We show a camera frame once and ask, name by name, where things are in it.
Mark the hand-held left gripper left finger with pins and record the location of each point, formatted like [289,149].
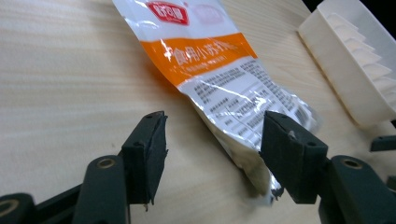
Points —
[146,155]

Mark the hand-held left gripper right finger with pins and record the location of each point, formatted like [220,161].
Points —
[289,155]

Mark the white and orange plastic packet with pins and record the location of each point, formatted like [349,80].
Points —
[218,77]

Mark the white plastic rack tray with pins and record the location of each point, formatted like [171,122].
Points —
[348,62]

